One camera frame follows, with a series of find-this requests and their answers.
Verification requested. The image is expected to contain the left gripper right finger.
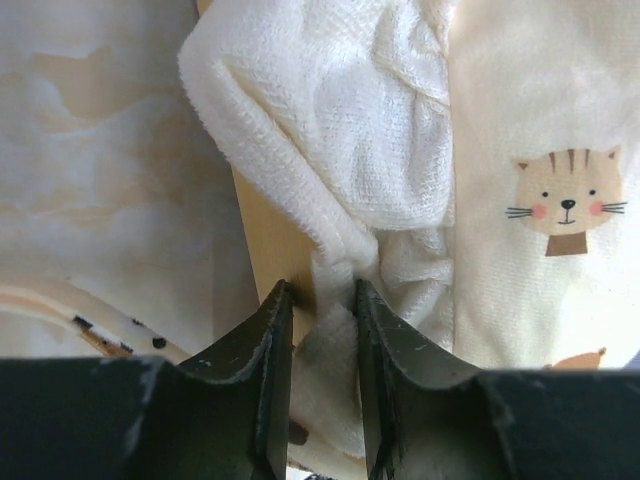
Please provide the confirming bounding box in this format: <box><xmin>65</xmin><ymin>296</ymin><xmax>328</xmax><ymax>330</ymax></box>
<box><xmin>354</xmin><ymin>281</ymin><xmax>639</xmax><ymax>480</ymax></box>

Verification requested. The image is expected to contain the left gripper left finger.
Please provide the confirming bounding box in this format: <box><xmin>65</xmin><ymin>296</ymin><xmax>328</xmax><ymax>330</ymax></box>
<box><xmin>1</xmin><ymin>281</ymin><xmax>293</xmax><ymax>479</ymax></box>

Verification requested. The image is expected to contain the wooden pet bed frame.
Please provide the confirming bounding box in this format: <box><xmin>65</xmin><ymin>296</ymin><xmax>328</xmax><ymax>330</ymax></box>
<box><xmin>185</xmin><ymin>1</ymin><xmax>316</xmax><ymax>320</ymax></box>

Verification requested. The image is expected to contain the cream animal print cushion cover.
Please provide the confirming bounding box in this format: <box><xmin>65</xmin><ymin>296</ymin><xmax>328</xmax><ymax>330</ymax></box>
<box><xmin>0</xmin><ymin>0</ymin><xmax>640</xmax><ymax>474</ymax></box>

